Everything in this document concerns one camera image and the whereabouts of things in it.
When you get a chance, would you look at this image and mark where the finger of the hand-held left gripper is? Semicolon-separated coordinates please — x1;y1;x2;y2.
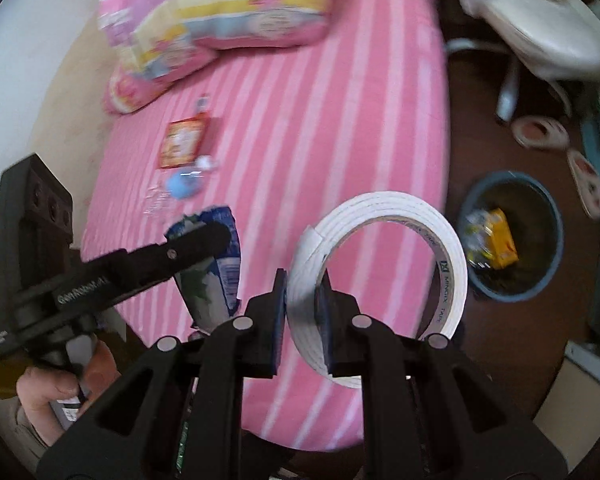
105;221;232;306

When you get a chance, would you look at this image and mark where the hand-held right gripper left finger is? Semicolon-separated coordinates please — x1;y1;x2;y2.
35;269;288;480

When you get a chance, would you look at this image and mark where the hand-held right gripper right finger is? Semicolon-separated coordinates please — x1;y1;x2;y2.
314;272;568;480

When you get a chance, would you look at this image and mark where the blue and white packet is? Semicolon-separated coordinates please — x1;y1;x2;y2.
165;205;243;336

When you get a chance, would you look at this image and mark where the white foam tape roll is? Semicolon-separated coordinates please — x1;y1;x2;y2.
285;191;468;390

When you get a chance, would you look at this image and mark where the grey blue trash bin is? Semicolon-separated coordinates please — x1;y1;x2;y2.
455;170;566;303

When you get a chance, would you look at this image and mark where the orange cardboard box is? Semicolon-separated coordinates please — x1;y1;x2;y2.
482;208;520;270

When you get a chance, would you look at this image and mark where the person's left forearm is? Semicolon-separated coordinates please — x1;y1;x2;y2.
0;395;56;471

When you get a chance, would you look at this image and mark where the person's left hand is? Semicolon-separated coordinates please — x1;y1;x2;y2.
16;332;123;438

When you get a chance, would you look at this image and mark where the clear plastic wrapper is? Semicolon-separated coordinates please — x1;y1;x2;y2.
142;187;178;221

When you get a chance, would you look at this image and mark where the light blue round object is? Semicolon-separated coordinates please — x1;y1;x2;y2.
165;155;220;201

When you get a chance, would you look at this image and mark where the red snack packet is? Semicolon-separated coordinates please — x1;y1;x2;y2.
159;117;211;170

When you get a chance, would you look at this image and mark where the crumpled yellow white wrapper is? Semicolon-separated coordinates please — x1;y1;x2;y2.
462;210;493;268

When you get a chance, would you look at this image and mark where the pink striped bed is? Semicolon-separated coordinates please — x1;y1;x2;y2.
80;0;453;453

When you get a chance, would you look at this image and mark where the colourful cartoon print quilt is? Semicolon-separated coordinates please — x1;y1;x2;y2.
97;0;331;83

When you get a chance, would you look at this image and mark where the beige board with white edge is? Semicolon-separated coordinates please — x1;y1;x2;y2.
530;340;600;441

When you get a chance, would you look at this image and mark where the white chair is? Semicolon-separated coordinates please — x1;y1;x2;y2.
440;0;600;123

